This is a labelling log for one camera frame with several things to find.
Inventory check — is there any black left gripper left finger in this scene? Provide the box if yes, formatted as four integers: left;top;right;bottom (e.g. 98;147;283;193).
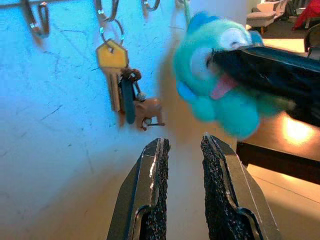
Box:
106;136;171;240

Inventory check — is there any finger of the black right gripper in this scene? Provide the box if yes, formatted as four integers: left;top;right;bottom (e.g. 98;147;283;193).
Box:
207;42;320;128

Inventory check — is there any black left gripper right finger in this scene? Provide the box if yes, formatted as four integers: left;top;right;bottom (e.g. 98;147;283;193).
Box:
199;132;282;240

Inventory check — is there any teal plush keychain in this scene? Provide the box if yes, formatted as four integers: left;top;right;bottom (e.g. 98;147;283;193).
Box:
172;0;298;141

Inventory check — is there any dark round-backed chair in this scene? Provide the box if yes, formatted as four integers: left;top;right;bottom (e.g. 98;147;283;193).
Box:
303;23;320;60

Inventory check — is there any beige sofa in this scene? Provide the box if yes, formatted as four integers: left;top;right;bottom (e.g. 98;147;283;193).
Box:
246;1;286;34

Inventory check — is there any red cloth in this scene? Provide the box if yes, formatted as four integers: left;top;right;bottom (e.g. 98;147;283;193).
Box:
293;0;320;31

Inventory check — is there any yellow-headed brass key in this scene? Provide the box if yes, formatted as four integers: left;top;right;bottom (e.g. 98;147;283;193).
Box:
96;38;130;113

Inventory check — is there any brown dog figure keychain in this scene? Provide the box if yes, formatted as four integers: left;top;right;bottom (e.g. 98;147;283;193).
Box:
133;96;166;131

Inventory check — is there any dark strap key fob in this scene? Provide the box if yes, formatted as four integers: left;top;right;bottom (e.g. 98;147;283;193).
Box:
119;67;143;125

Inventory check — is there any metal wall hook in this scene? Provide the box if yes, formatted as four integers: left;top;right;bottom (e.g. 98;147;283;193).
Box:
141;0;161;13
21;0;51;45
94;0;120;24

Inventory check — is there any silver key ring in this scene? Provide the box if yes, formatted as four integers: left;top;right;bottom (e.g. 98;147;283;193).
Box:
99;18;126;48

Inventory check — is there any metal hook rail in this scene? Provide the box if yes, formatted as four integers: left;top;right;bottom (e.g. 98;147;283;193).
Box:
0;0;63;10

